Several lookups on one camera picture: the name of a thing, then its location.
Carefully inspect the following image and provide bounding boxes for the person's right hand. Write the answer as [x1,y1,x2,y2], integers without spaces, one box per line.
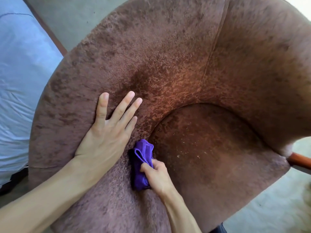
[140,158,180,200]

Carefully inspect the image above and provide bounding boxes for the person's left hand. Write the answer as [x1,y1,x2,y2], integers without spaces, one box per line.
[74,91,143,180]

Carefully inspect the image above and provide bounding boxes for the purple microfibre cloth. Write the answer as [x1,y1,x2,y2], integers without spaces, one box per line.
[131,139,155,191]

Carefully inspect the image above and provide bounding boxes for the person's right forearm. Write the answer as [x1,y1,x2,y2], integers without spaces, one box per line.
[159,189,202,233]

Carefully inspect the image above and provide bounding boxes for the person's left forearm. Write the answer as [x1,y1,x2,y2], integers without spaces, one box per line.
[0,156,102,233]

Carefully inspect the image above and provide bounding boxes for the light blue bed sheet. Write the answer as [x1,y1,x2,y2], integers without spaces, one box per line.
[0,0,64,187]

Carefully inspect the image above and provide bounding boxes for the brown velvet armchair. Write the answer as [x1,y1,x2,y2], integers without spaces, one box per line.
[28,0,311,233]

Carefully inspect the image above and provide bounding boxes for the person's dark trousers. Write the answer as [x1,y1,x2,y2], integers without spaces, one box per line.
[211,223,228,233]

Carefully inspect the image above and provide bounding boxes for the orange wooden chair leg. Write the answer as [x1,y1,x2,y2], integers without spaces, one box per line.
[287,152,311,172]

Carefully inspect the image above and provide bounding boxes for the brown wooden bed frame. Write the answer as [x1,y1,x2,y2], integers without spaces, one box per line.
[21,0,68,57]

